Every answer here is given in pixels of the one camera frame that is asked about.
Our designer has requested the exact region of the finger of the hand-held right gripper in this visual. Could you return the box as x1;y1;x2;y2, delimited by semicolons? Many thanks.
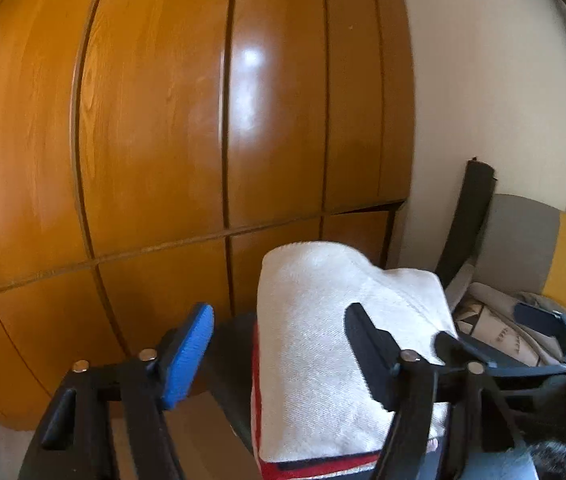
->
432;332;566;378
513;302;566;342

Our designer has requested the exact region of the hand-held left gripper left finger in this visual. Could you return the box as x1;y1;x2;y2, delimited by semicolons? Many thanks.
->
18;302;216;480

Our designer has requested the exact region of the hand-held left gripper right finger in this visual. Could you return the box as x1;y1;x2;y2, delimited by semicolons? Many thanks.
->
344;302;519;480

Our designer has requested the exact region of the white towel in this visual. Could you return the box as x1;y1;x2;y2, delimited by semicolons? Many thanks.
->
250;241;456;476

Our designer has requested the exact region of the light patterned cloth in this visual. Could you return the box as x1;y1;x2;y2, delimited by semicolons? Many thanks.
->
450;282;566;368

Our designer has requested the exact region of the yellow and grey cushion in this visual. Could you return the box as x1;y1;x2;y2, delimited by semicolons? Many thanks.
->
473;194;566;306

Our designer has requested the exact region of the dark fuzzy cloth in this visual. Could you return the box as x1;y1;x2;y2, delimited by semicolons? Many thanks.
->
528;440;566;477

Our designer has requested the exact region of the wooden wardrobe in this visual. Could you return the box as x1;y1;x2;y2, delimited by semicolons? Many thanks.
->
0;0;416;433

